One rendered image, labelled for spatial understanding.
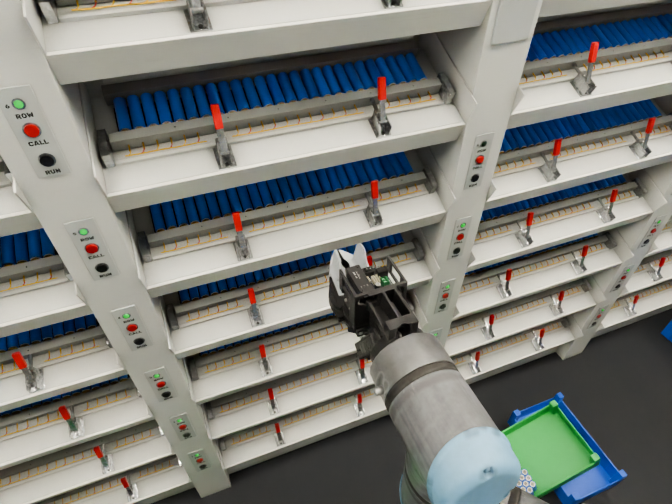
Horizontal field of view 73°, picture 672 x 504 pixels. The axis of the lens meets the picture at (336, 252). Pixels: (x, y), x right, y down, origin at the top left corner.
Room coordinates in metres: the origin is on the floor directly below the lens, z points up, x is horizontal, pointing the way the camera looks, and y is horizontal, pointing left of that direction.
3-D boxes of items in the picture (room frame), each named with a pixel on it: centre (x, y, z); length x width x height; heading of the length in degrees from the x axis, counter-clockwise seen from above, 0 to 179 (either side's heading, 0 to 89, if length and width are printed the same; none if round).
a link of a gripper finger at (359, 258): (0.47, -0.03, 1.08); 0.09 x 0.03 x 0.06; 21
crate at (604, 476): (0.64, -0.75, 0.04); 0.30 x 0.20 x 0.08; 21
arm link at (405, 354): (0.28, -0.08, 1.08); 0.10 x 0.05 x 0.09; 111
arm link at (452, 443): (0.20, -0.12, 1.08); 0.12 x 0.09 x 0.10; 21
